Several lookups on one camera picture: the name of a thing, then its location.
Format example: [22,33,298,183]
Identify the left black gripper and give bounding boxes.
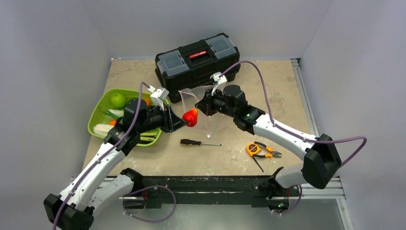
[136,102,186,134]

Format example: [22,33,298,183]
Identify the clear zip top bag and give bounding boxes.
[179,85,232,138]

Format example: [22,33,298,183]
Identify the orange green mango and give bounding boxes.
[142,98,151,107]

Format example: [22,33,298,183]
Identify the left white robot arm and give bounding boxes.
[44,99,187,230]

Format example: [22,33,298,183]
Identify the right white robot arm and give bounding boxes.
[195,85,342,195]

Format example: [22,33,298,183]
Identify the black yellow screwdriver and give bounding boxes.
[180,139,222,147]

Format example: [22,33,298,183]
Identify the green celery stalks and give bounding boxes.
[140,129,161,142]

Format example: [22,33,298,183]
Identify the black plastic toolbox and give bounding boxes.
[155,33,240,104]

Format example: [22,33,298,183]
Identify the green apple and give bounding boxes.
[110,93,127,110]

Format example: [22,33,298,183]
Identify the orange tape measure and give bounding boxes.
[246,142,261,157]

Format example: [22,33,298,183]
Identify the green chilli pepper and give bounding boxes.
[104,111,119,119]

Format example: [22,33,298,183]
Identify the green plastic tray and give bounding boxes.
[88,89,162,147]

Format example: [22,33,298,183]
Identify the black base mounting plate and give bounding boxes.
[123,175,299,211]

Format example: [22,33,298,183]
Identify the white bok choy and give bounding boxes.
[91,109,124,138]

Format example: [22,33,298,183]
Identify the orange black pliers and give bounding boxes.
[251,141,282,172]

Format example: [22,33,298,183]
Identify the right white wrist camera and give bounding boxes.
[210,72,227,96]

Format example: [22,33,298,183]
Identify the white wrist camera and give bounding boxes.
[148,85,169,111]
[210,72,227,96]

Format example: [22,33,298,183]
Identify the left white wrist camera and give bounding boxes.
[148,85,169,111]

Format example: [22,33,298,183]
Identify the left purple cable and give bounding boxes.
[52,81,151,230]

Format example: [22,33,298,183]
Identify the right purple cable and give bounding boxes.
[219,60,367,167]

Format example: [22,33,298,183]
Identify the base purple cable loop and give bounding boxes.
[122,185,177,223]

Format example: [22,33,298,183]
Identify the aluminium frame rails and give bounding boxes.
[67,58,354,230]

